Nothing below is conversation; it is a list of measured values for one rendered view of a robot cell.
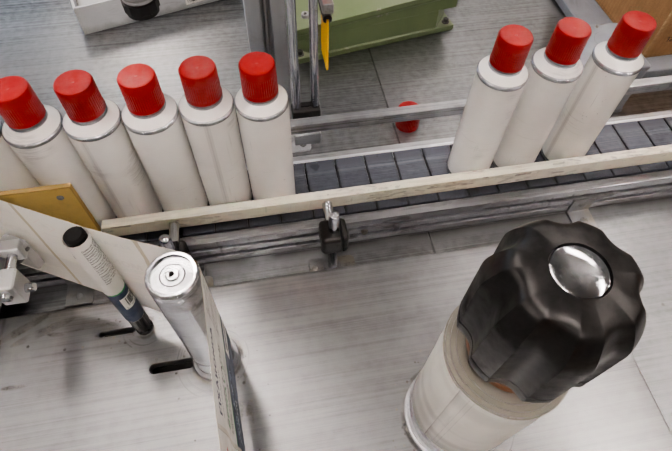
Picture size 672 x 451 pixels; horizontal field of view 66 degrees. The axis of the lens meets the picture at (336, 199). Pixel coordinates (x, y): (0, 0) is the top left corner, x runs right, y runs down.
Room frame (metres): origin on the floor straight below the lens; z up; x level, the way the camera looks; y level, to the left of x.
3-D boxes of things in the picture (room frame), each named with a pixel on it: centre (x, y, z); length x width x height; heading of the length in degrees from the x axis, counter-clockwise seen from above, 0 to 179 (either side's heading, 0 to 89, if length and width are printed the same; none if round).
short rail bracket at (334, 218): (0.29, 0.00, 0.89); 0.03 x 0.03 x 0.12; 12
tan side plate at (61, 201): (0.28, 0.31, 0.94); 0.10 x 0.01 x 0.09; 102
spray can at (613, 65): (0.44, -0.29, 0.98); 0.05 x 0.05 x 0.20
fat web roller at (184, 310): (0.16, 0.11, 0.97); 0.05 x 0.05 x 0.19
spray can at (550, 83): (0.43, -0.22, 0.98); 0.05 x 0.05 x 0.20
